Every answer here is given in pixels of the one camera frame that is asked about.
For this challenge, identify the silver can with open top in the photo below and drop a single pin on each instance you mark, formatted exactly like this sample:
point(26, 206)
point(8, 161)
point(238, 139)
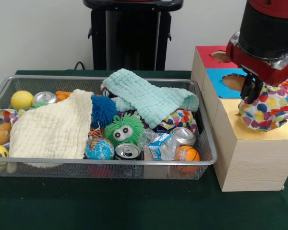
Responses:
point(127, 152)

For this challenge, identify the silver can with closed top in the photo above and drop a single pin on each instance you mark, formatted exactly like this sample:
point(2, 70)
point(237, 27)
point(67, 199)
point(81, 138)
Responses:
point(184, 136)

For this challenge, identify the clear mesh bin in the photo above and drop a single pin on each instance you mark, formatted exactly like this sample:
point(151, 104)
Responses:
point(62, 170)

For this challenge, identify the plain yellow ball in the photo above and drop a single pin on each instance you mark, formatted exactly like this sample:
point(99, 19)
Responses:
point(22, 100)

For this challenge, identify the mint green cloth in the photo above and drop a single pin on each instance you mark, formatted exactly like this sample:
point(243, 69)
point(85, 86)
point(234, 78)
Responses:
point(149, 98)

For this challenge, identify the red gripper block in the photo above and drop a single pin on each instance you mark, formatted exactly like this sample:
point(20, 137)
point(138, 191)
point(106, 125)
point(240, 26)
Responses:
point(264, 69)

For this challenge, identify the wooden box with three holes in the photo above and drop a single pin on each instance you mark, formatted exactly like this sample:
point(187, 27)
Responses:
point(252, 158)

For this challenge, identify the globe print ball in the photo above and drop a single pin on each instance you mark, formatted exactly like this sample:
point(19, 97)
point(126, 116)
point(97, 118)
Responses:
point(99, 149)

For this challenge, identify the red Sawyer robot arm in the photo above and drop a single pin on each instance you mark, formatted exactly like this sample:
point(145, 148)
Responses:
point(269, 28)

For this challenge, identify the crushed clear plastic bottle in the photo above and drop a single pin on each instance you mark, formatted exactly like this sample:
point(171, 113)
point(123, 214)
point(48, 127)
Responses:
point(158, 147)

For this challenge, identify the small orange basketball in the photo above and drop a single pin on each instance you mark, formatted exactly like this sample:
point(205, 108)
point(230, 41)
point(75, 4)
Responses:
point(189, 155)

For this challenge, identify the orange plush toy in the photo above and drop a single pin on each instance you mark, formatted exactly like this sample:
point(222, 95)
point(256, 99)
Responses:
point(0, 136)

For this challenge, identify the cream yellow cloth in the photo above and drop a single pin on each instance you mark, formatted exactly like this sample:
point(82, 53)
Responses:
point(53, 127)

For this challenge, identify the green fuzzy toy with eyes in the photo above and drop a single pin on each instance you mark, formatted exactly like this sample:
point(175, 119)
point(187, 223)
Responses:
point(122, 129)

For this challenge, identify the blue spiky ball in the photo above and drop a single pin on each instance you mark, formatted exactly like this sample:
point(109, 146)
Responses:
point(104, 110)

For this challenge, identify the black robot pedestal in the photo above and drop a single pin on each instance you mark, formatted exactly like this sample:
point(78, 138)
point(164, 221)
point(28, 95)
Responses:
point(129, 38)

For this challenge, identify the colourful polka dot cloth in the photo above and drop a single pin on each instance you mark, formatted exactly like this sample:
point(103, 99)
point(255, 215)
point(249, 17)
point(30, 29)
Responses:
point(273, 108)
point(180, 118)

